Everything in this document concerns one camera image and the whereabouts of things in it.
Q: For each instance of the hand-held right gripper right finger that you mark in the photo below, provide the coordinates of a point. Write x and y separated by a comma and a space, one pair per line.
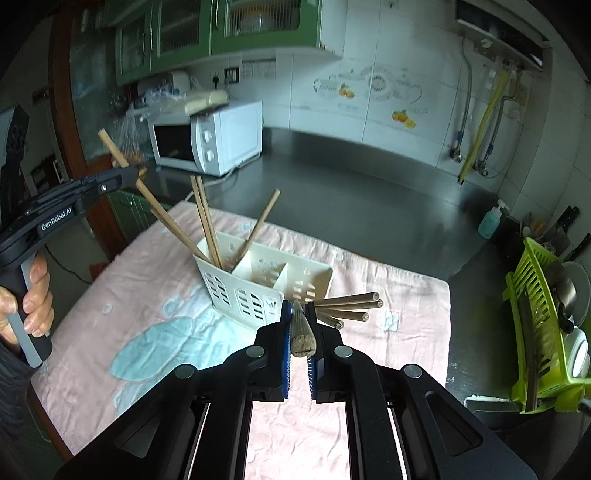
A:
311, 378

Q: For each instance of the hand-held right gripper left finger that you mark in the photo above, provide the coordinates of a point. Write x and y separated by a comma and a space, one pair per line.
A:
286, 360

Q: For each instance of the orange fruit wall decal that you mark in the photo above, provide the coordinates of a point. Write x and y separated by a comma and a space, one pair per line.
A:
404, 117

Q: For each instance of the beige appliance on microwave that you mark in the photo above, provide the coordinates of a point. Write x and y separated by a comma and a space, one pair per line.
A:
205, 99

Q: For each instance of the wall water heater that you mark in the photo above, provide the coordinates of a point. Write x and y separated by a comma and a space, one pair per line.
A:
498, 37

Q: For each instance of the white microwave oven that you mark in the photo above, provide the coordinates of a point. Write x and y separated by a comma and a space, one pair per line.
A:
235, 134

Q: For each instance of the white kettle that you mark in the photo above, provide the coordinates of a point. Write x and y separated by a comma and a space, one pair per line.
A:
180, 83

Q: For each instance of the paper wall notices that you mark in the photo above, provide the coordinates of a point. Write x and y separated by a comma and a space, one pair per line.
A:
258, 69

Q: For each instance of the pile of wooden chopsticks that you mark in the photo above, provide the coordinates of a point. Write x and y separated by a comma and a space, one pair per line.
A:
355, 299

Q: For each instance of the person's left hand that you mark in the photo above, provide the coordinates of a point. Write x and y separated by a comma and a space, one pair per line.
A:
39, 300

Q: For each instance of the green lower cabinet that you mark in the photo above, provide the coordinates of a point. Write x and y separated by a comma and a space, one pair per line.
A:
134, 212

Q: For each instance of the black wall socket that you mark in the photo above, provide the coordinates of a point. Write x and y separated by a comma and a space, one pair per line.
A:
232, 75

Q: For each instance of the white bowl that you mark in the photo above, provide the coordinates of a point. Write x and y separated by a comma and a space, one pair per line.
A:
577, 355

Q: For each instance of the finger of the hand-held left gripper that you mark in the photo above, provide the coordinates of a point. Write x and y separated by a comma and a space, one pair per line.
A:
99, 184

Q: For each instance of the green glass-door wall cabinet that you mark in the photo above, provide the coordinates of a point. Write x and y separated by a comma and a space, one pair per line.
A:
217, 27

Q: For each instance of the cream plastic utensil holder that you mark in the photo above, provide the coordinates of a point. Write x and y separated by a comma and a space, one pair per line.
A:
231, 290

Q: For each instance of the green plastic dish rack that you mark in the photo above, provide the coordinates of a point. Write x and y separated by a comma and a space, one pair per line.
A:
558, 394

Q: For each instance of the blue soap dispenser bottle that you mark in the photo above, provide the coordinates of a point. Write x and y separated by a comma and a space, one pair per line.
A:
488, 224

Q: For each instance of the clear plastic bag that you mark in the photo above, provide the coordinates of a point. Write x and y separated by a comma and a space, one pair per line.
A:
134, 124

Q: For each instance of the pink and blue towel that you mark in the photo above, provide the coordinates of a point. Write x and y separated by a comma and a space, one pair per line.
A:
115, 277

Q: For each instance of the metal pot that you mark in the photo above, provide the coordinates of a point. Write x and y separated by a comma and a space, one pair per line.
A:
558, 286

